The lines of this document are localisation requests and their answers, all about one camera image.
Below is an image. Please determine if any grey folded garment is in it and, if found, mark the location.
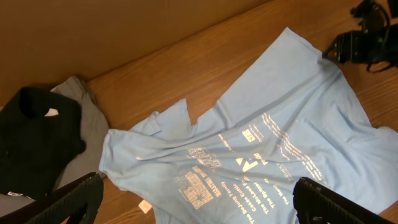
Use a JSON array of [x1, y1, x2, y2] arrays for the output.
[[1, 77, 109, 216]]

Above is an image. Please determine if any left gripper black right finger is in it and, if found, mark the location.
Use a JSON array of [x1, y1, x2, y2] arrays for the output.
[[293, 177, 392, 224]]

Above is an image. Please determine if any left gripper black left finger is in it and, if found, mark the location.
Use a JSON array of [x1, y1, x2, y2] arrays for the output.
[[1, 172, 104, 224]]

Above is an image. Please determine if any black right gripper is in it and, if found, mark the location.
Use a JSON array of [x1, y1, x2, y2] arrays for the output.
[[322, 24, 397, 65]]

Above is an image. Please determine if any light blue printed t-shirt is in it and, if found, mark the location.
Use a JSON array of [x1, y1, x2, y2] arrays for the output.
[[99, 29, 397, 223]]

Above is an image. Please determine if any black folded polo shirt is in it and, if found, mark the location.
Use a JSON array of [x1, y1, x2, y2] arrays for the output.
[[1, 86, 86, 200]]

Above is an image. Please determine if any small white paper tag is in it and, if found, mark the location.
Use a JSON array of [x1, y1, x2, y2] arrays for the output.
[[138, 200, 152, 214]]

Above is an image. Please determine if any brown cardboard back panel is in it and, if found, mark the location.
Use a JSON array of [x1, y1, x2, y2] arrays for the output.
[[1, 0, 262, 103]]

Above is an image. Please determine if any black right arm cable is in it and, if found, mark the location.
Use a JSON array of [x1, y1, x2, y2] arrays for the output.
[[365, 0, 398, 74]]

